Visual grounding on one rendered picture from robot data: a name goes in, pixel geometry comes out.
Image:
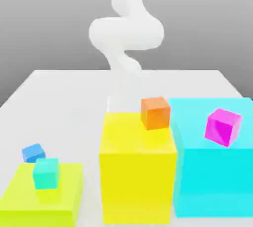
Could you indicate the large lime box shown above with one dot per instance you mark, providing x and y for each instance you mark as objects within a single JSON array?
[{"x": 39, "y": 207}]

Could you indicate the large cyan box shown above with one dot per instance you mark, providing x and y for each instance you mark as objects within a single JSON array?
[{"x": 215, "y": 181}]

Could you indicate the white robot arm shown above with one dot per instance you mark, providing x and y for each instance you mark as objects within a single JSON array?
[{"x": 126, "y": 33}]

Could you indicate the large yellow box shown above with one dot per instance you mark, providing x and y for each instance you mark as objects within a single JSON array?
[{"x": 136, "y": 171}]

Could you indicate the small magenta cube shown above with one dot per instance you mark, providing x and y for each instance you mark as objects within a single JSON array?
[{"x": 222, "y": 128}]

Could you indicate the small blue cube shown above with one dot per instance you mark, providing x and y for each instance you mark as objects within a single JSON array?
[{"x": 32, "y": 151}]

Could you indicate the small orange cube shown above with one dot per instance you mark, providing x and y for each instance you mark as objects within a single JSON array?
[{"x": 156, "y": 115}]

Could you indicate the small turquoise cube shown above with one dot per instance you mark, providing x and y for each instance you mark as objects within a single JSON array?
[{"x": 46, "y": 173}]

